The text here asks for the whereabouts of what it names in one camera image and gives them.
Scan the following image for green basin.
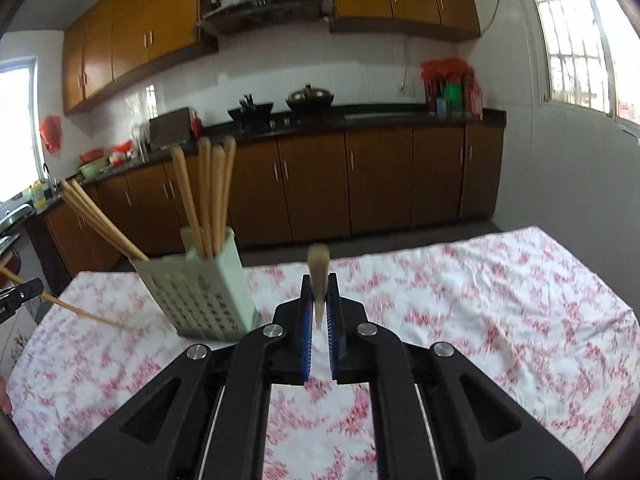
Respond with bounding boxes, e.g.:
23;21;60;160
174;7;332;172
78;156;111;180

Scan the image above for brown upper wall cabinets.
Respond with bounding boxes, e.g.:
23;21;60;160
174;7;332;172
62;0;480;114

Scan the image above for left window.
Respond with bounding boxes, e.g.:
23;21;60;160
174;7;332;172
0;58;43;203

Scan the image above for red plastic bag on condiments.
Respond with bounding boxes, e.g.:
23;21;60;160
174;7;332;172
421;58;475;81

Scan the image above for red basin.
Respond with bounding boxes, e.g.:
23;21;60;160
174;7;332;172
79;148;104;165

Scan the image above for wall power outlet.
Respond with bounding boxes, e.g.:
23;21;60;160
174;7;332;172
397;84;416;98

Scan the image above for brown lower kitchen cabinets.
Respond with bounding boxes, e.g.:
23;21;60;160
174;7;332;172
25;122;506;288

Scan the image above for green perforated utensil holder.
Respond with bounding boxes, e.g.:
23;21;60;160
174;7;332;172
132;229;262;342

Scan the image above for barred right window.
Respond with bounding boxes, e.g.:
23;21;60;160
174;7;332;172
533;0;639;138

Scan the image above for black wok with utensils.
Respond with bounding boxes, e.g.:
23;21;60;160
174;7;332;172
228;94;273;127

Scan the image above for red hanging plastic bag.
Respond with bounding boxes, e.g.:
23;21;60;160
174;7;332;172
39;116;63;155

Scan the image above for green container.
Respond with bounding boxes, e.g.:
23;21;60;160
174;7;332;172
445;81;464;114

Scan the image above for red bottle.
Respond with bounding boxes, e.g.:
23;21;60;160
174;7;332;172
191;116;202;140

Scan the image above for dark wooden cutting board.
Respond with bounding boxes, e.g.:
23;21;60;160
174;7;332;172
149;107;192;152

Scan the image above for black lidded wok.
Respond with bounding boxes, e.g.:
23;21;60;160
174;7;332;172
285;84;334;116

